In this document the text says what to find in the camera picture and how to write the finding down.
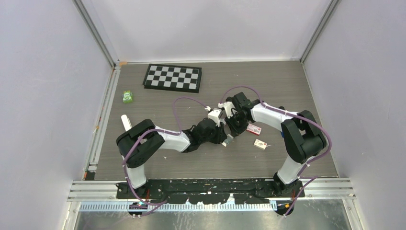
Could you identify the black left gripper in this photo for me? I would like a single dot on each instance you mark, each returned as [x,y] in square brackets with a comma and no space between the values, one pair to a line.
[220,135]

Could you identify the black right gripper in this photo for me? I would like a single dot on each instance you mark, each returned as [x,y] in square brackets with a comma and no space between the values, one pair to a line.
[235,131]

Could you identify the white stapler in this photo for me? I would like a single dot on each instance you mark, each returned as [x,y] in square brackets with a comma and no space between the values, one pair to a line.
[126,122]

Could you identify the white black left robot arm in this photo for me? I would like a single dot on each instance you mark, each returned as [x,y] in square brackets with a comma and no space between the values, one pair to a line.
[140,142]

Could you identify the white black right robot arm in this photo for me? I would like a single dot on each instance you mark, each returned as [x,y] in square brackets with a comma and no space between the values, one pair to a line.
[302,135]

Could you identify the red staple box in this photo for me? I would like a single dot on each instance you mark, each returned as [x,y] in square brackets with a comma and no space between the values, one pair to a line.
[254,129]

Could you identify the white staple box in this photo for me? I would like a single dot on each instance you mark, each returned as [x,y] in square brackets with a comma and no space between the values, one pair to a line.
[260,144]

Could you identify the black white chessboard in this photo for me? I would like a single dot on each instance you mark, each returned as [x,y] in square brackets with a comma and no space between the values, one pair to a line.
[173,78]

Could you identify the green toy block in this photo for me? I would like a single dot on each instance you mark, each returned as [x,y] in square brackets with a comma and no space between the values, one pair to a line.
[127,97]

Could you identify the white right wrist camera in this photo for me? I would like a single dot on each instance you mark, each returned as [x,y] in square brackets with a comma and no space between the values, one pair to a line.
[228,108]

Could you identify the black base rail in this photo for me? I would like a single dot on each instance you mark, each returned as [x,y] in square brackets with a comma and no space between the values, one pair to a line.
[209,191]

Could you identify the slotted cable duct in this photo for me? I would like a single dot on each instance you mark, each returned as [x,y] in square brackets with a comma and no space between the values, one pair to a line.
[135,207]

